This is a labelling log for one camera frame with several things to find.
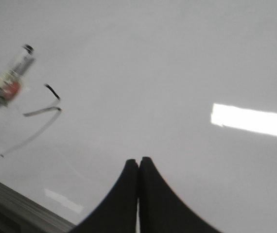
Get white black whiteboard marker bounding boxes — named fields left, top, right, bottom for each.
left=0, top=44, right=34, bottom=106

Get white whiteboard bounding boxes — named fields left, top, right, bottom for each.
left=0, top=0, right=277, bottom=233

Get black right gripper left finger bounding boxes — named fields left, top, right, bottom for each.
left=71, top=159, right=139, bottom=233

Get grey aluminium whiteboard frame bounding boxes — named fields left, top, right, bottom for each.
left=0, top=183, right=75, bottom=233

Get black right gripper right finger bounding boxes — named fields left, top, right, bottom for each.
left=138, top=157, right=218, bottom=233

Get red magnet taped to marker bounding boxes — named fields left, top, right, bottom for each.
left=3, top=81, right=21, bottom=100

